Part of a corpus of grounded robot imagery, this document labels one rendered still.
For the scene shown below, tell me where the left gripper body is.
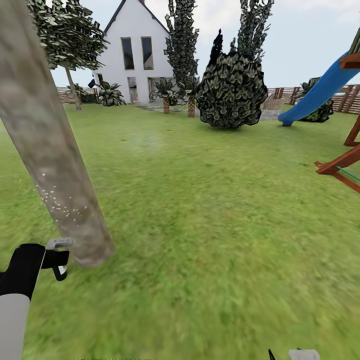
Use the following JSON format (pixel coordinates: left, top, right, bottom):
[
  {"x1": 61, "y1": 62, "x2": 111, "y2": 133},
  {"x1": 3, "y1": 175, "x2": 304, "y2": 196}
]
[{"x1": 44, "y1": 250, "x2": 70, "y2": 269}]

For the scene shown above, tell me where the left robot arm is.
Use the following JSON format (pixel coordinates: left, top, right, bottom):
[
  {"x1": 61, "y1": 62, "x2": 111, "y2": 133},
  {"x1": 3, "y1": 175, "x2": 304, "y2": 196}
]
[{"x1": 0, "y1": 237, "x2": 76, "y2": 360}]

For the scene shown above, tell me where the pesticide atomizer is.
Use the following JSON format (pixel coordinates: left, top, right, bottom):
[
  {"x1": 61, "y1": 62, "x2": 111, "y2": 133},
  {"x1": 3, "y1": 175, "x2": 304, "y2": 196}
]
[{"x1": 52, "y1": 265, "x2": 68, "y2": 282}]

